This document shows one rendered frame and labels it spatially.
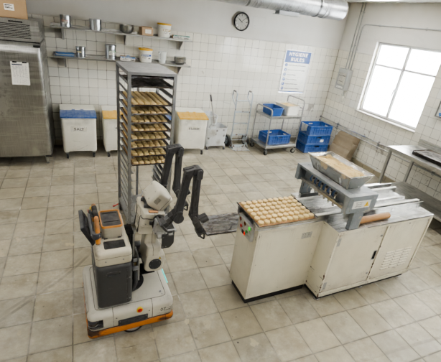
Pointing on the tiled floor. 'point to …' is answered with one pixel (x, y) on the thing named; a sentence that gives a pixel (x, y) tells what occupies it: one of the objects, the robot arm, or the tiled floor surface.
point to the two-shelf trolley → (281, 129)
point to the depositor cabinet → (364, 248)
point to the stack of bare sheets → (221, 223)
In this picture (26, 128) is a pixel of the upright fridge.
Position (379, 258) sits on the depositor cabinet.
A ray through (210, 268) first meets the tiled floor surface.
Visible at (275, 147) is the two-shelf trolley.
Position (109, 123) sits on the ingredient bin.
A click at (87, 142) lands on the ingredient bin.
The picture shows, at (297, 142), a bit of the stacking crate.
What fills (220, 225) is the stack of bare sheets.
